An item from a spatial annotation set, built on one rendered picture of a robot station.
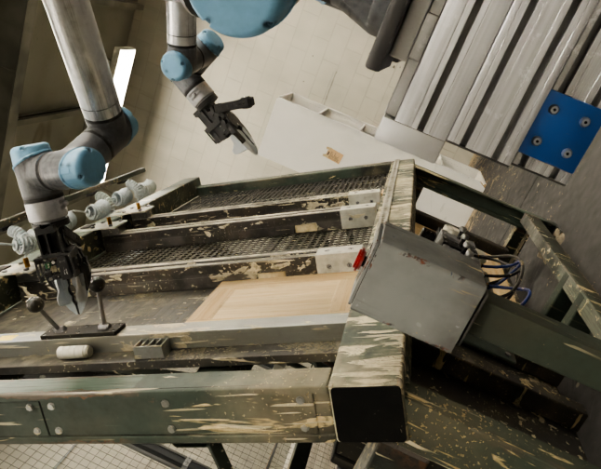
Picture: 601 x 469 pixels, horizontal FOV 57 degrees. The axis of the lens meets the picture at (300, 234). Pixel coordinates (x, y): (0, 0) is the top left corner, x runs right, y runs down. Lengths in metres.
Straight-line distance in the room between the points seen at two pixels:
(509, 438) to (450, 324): 0.23
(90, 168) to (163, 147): 6.18
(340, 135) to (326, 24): 1.77
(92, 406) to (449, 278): 0.67
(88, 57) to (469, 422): 0.90
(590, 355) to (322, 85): 5.81
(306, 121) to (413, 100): 4.42
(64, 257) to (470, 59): 0.83
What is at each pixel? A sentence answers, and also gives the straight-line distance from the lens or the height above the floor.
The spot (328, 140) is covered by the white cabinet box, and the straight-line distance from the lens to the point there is 5.15.
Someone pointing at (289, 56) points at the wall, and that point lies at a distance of 6.60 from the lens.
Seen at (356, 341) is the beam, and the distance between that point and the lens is 1.03.
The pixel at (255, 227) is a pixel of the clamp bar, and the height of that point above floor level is 1.29.
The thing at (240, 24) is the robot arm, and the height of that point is 1.19.
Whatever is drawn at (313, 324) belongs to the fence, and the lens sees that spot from 1.15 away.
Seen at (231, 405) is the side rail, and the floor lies 1.04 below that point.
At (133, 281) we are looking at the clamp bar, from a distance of 1.70.
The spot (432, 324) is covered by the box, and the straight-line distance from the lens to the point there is 0.85.
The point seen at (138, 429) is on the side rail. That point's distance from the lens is 1.09.
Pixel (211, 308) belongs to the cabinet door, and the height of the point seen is 1.21.
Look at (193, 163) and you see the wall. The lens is 7.12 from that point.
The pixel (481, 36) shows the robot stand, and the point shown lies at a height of 0.92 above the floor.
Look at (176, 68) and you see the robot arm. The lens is 1.48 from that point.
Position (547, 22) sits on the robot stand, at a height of 0.86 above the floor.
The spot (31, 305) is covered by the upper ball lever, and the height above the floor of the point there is 1.54.
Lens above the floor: 0.98
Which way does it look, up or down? 4 degrees up
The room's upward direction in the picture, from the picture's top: 66 degrees counter-clockwise
